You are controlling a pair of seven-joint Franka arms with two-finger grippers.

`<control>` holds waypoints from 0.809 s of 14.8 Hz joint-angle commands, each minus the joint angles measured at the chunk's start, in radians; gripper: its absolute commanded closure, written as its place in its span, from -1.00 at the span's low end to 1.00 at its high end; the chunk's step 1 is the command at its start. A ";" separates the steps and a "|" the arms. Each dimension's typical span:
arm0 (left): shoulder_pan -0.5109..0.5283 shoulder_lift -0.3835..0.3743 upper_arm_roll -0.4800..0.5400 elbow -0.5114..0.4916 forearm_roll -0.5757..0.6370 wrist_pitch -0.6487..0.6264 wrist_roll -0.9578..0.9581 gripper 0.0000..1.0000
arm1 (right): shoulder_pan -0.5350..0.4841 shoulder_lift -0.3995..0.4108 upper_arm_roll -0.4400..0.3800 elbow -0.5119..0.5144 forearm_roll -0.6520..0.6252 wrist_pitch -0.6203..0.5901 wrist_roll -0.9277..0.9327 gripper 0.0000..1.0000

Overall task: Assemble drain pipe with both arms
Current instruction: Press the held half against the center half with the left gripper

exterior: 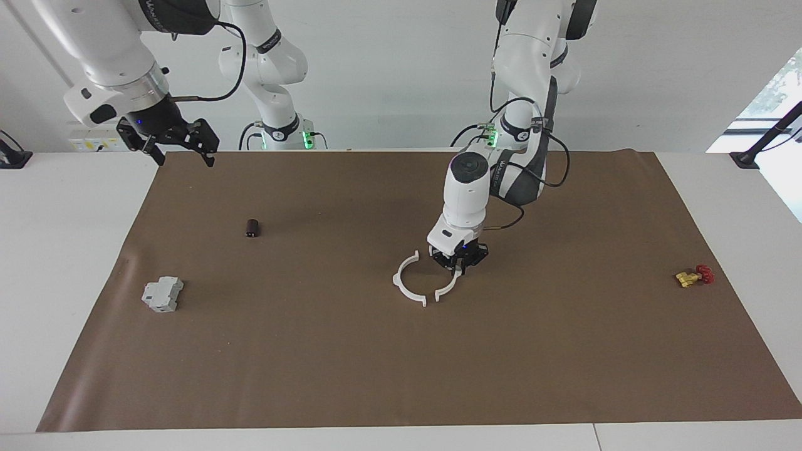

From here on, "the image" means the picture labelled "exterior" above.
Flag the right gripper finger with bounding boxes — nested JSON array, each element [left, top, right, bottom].
[[117, 122, 165, 167], [172, 118, 220, 167]]

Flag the white half ring pipe clamp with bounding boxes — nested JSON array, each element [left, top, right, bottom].
[[434, 268, 464, 303], [392, 251, 428, 308]]

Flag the black stand arm with base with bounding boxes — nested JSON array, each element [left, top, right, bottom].
[[730, 100, 802, 171]]

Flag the brown paper table mat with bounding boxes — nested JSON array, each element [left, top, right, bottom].
[[36, 148, 802, 433]]

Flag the black table clamp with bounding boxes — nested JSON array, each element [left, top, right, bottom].
[[0, 130, 33, 170]]

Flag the grey circuit breaker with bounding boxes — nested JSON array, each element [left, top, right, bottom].
[[141, 276, 185, 314]]

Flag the bright window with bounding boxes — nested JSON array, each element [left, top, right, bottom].
[[707, 47, 802, 223]]

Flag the black base cable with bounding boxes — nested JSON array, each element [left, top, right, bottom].
[[238, 122, 264, 151], [450, 113, 502, 148]]

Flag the white wall socket strip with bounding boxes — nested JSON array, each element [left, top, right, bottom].
[[68, 122, 126, 153]]

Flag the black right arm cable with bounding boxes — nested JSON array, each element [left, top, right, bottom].
[[172, 21, 247, 102]]

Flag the brass valve with red handle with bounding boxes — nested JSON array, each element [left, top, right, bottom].
[[675, 264, 715, 289]]

